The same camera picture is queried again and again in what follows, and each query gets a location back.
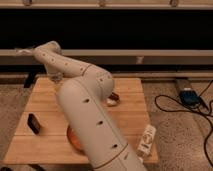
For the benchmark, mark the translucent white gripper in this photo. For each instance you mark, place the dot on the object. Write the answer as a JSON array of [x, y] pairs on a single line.
[[57, 79]]

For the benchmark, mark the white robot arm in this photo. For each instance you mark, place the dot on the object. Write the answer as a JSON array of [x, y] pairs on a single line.
[[84, 87]]

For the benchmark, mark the black eraser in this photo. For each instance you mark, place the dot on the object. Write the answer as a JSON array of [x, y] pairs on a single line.
[[33, 123]]

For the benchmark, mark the red and white ceramic cup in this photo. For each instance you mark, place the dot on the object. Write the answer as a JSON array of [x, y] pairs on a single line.
[[113, 100]]

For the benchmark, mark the orange ceramic bowl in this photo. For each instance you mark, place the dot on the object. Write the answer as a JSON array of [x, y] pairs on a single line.
[[73, 140]]

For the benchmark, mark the wooden table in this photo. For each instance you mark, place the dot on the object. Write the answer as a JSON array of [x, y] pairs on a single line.
[[50, 145]]

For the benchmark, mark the white remote control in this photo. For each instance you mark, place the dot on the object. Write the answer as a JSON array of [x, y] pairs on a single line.
[[146, 141]]

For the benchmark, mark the blue power adapter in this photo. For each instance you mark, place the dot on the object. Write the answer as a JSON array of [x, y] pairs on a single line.
[[189, 97]]

